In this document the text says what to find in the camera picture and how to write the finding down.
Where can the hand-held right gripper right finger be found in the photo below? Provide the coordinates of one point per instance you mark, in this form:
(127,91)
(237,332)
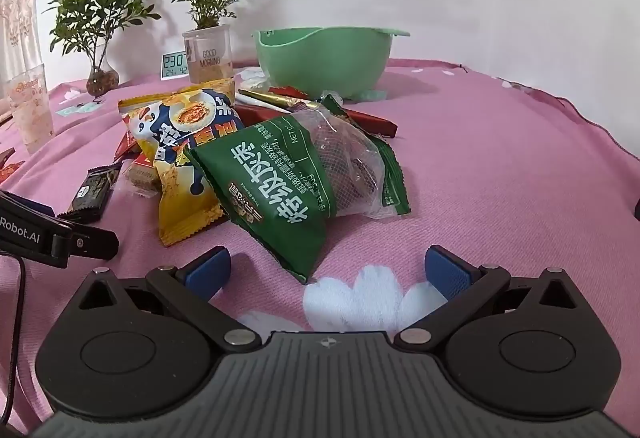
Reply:
(447,274)

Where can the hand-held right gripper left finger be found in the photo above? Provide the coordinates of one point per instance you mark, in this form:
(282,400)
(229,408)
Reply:
(207,270)

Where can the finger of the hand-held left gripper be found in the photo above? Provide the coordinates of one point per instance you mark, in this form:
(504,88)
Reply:
(95,244)

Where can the dark brown snack bar packet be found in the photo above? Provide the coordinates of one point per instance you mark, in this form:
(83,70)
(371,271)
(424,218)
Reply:
(92,190)

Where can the beige snack packet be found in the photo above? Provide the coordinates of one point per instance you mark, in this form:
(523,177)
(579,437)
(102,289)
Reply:
(142,178)

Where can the green snack bag clear window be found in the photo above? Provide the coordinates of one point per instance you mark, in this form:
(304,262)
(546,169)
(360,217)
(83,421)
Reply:
(270,188)

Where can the yellow snack bag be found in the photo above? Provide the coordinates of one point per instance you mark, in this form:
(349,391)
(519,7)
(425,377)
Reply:
(190,117)

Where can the dark red packet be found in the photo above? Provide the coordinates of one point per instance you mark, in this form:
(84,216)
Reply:
(372,121)

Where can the green plastic bowl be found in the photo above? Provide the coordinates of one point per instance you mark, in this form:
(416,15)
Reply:
(320,62)

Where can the red gold round mat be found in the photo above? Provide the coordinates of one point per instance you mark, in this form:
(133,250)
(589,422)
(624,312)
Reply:
(10,170)

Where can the small red packet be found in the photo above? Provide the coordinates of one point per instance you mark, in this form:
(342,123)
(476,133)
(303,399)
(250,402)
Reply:
(126,145)

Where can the pink floral tablecloth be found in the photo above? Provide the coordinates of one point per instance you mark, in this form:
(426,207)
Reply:
(500,167)

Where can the clear plastic bottle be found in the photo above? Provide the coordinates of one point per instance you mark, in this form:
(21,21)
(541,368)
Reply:
(30,112)

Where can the leafy plant in glass vase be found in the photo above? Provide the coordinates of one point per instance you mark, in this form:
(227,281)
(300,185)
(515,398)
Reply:
(102,77)

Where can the gold and white stick packet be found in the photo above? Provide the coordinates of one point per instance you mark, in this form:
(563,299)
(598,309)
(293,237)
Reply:
(272,100)

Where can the white digital clock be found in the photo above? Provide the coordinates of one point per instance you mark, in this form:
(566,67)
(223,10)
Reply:
(174,65)

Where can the white nougat candy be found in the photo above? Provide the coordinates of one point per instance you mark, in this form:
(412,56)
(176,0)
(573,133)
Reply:
(256,77)

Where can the plant in clear printed cup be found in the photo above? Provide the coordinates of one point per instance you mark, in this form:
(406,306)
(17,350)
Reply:
(210,52)

